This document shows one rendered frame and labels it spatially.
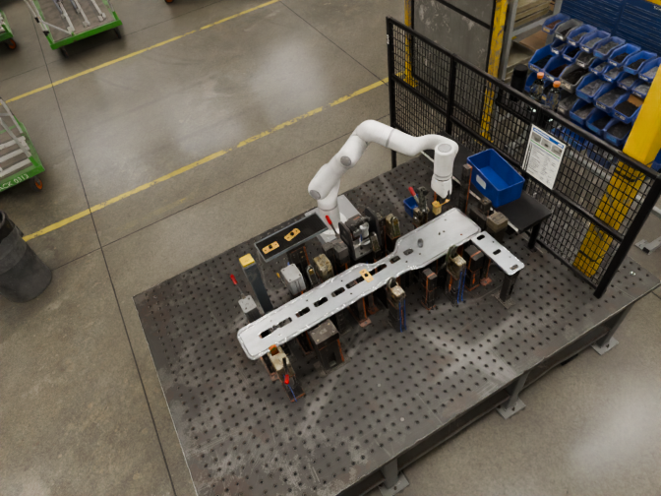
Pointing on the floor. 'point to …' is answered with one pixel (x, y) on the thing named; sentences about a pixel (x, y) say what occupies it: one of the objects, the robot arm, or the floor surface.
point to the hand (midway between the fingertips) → (441, 198)
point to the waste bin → (20, 265)
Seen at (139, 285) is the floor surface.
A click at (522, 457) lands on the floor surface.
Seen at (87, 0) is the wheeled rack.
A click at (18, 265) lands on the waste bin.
